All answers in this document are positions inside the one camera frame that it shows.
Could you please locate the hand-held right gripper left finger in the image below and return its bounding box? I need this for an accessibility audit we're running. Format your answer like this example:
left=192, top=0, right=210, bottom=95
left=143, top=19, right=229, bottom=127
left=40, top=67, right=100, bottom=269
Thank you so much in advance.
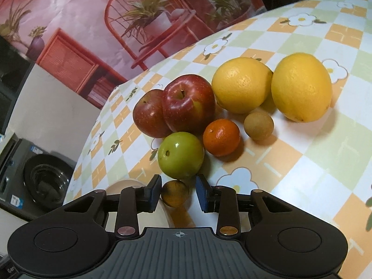
left=60, top=174, right=162, bottom=239

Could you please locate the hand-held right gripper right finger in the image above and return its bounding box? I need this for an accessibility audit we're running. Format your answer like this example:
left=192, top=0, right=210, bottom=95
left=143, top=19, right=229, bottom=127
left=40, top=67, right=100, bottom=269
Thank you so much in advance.
left=196, top=175, right=295, bottom=237

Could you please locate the small tan longan fruit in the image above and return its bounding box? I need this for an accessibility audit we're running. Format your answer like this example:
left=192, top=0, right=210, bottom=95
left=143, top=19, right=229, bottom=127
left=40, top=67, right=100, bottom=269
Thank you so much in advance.
left=161, top=179, right=190, bottom=208

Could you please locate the beige round plate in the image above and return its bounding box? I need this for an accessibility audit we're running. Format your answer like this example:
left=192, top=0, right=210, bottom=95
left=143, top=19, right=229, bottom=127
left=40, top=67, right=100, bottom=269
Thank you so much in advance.
left=106, top=179, right=175, bottom=229

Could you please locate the green apple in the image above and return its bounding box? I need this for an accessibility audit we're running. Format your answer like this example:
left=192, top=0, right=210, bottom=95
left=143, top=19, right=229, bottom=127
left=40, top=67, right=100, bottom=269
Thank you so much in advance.
left=158, top=132, right=205, bottom=180

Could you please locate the orange tangerine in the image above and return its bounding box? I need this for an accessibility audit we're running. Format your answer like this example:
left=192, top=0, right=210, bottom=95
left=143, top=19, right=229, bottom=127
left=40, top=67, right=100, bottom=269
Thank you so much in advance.
left=203, top=119, right=241, bottom=156

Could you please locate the dark red apple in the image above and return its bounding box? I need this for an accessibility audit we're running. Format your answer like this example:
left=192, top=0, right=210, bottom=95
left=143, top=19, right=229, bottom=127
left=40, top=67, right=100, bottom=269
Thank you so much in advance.
left=133, top=89, right=172, bottom=138

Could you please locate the brown kiwi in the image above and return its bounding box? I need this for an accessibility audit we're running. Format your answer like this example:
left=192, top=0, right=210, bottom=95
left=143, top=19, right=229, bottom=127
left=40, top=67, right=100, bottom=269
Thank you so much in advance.
left=243, top=112, right=274, bottom=143

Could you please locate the bright red apple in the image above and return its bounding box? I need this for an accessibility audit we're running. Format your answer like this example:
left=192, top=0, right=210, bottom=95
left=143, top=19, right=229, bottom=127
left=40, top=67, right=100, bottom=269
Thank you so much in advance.
left=162, top=74, right=216, bottom=134

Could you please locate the round yellow lemon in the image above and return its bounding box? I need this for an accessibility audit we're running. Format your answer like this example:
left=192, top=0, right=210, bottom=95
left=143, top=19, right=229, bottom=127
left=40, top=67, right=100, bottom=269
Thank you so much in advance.
left=212, top=58, right=274, bottom=114

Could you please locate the oval yellow lemon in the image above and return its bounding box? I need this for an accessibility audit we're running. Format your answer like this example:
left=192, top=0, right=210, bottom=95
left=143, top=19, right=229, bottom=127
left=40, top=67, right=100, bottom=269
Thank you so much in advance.
left=271, top=53, right=332, bottom=123

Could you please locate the checked floral tablecloth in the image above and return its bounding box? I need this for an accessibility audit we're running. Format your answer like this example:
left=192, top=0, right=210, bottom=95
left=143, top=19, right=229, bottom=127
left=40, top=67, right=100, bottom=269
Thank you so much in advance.
left=62, top=0, right=372, bottom=279

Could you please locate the front-loading washing machine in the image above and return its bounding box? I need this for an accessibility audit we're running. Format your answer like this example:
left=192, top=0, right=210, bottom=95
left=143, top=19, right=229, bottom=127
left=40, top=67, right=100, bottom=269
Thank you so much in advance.
left=0, top=132, right=77, bottom=221

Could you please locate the pink printed backdrop cloth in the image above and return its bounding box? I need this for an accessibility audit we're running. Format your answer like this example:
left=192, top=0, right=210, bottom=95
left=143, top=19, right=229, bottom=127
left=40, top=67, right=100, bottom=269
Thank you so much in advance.
left=0, top=0, right=266, bottom=109

